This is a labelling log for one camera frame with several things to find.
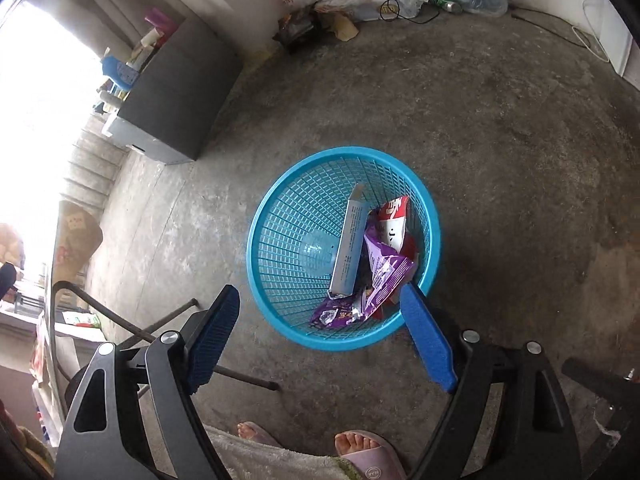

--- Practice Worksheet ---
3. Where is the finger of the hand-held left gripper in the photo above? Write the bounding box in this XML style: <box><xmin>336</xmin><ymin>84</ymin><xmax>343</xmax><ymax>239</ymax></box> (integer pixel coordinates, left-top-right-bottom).
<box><xmin>0</xmin><ymin>262</ymin><xmax>19</xmax><ymax>302</ymax></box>

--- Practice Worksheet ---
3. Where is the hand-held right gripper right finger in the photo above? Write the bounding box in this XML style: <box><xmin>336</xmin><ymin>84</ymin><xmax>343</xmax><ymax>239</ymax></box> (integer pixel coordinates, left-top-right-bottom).
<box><xmin>400</xmin><ymin>282</ymin><xmax>583</xmax><ymax>480</ymax></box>

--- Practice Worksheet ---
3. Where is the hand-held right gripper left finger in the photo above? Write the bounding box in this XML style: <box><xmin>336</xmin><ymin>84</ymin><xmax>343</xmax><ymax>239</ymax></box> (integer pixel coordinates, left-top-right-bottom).
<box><xmin>54</xmin><ymin>284</ymin><xmax>241</xmax><ymax>480</ymax></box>

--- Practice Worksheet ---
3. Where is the purple snack packet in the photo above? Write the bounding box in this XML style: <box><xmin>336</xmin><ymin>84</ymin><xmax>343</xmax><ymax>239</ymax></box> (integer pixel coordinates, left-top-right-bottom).
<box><xmin>310</xmin><ymin>222</ymin><xmax>418</xmax><ymax>332</ymax></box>

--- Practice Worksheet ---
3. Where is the red white snack packet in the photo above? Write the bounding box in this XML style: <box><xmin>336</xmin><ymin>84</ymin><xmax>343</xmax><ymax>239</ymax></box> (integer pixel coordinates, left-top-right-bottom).
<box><xmin>375</xmin><ymin>195</ymin><xmax>418</xmax><ymax>262</ymax></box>

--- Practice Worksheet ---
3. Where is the long white blue box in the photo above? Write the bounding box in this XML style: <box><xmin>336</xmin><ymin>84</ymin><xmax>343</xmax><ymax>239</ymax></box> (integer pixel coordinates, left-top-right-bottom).
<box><xmin>328</xmin><ymin>183</ymin><xmax>369</xmax><ymax>298</ymax></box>

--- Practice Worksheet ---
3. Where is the blue plastic mesh basket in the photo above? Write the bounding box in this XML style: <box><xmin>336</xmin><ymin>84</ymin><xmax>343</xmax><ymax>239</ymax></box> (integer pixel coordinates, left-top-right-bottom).
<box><xmin>246</xmin><ymin>146</ymin><xmax>442</xmax><ymax>352</ymax></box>

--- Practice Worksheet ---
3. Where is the beige padded jacket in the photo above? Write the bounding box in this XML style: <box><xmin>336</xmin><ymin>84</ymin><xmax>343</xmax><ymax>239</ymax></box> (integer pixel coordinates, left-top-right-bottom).
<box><xmin>0</xmin><ymin>222</ymin><xmax>26</xmax><ymax>272</ymax></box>

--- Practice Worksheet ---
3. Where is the patterned tablecloth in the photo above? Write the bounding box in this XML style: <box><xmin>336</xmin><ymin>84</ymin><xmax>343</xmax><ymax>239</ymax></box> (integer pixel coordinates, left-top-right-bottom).
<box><xmin>50</xmin><ymin>200</ymin><xmax>104</xmax><ymax>307</ymax></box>

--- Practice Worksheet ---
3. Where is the pink slipper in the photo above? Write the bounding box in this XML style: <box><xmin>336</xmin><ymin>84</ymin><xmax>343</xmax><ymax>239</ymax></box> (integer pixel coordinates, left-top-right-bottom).
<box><xmin>239</xmin><ymin>421</ymin><xmax>287</xmax><ymax>456</ymax></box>
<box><xmin>334</xmin><ymin>432</ymin><xmax>407</xmax><ymax>480</ymax></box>

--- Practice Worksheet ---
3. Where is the white fluffy blanket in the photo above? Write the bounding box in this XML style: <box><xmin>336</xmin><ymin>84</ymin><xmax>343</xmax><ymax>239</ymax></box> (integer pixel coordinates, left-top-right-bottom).
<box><xmin>202</xmin><ymin>422</ymin><xmax>366</xmax><ymax>480</ymax></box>

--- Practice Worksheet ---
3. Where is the metal window railing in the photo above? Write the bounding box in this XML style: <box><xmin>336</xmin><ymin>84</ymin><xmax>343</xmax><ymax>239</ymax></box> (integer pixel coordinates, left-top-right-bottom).
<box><xmin>60</xmin><ymin>115</ymin><xmax>127</xmax><ymax>211</ymax></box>

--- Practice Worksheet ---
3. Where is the blue bottle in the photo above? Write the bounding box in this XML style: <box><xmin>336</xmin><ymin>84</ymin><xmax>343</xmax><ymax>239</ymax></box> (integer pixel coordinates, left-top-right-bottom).
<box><xmin>100</xmin><ymin>55</ymin><xmax>141</xmax><ymax>92</ymax></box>

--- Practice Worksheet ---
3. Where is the grey cabinet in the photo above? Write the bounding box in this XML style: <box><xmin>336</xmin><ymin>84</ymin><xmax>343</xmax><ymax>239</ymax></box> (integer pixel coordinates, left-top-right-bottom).
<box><xmin>102</xmin><ymin>15</ymin><xmax>244</xmax><ymax>166</ymax></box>

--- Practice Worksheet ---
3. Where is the pink bottle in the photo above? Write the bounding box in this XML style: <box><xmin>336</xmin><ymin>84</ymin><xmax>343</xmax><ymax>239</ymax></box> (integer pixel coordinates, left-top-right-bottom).
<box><xmin>145</xmin><ymin>7</ymin><xmax>177</xmax><ymax>34</ymax></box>

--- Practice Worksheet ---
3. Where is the dark box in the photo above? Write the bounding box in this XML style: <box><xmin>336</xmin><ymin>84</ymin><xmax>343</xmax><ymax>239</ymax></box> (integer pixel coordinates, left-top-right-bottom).
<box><xmin>272</xmin><ymin>7</ymin><xmax>321</xmax><ymax>54</ymax></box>

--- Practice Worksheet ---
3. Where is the cardboard piece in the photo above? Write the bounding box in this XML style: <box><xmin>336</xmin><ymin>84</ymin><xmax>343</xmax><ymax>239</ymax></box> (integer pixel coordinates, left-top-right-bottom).
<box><xmin>327</xmin><ymin>12</ymin><xmax>360</xmax><ymax>42</ymax></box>

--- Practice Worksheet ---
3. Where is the white printed packet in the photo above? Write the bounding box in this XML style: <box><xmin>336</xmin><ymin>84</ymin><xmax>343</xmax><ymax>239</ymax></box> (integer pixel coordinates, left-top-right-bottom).
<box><xmin>315</xmin><ymin>0</ymin><xmax>387</xmax><ymax>22</ymax></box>

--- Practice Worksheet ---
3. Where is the white appliance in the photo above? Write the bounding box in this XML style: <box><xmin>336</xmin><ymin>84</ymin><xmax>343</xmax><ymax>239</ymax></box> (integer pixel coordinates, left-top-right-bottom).
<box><xmin>582</xmin><ymin>0</ymin><xmax>640</xmax><ymax>92</ymax></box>

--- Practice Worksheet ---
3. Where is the black metal chair frame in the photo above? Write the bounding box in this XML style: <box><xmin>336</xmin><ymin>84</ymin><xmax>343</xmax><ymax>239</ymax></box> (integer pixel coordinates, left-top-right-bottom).
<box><xmin>50</xmin><ymin>280</ymin><xmax>281</xmax><ymax>397</ymax></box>

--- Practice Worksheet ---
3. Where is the black cable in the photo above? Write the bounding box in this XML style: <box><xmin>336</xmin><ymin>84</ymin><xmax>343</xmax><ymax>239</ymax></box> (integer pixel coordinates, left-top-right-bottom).
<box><xmin>380</xmin><ymin>0</ymin><xmax>441</xmax><ymax>26</ymax></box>

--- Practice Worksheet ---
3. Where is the white cable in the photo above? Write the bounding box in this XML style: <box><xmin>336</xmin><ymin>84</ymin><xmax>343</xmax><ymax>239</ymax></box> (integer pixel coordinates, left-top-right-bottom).
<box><xmin>571</xmin><ymin>24</ymin><xmax>612</xmax><ymax>64</ymax></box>

